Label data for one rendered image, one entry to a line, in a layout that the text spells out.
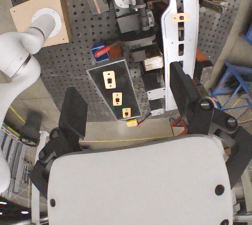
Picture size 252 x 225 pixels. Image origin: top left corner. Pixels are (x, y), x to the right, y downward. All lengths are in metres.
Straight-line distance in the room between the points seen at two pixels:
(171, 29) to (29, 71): 0.58
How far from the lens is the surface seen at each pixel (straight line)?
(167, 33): 0.61
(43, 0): 0.80
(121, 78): 0.49
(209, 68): 0.81
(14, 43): 0.50
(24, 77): 0.48
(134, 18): 0.38
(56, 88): 1.28
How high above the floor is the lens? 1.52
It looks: 38 degrees down
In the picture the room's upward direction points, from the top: 175 degrees clockwise
